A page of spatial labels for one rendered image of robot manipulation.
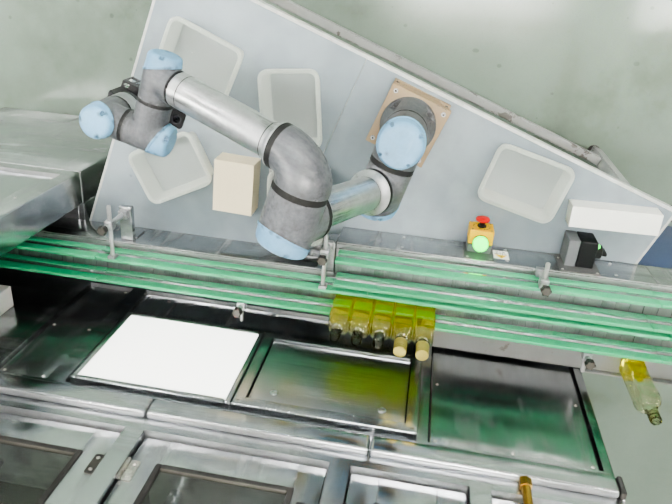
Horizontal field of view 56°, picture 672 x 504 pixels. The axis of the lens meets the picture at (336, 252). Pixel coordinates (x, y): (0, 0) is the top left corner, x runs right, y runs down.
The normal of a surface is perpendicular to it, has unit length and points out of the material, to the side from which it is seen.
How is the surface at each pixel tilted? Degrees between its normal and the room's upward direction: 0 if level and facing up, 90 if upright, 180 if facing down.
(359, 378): 90
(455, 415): 90
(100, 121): 0
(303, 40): 0
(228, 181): 0
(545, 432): 90
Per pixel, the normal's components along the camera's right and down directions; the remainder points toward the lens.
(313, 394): 0.07, -0.91
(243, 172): -0.16, 0.41
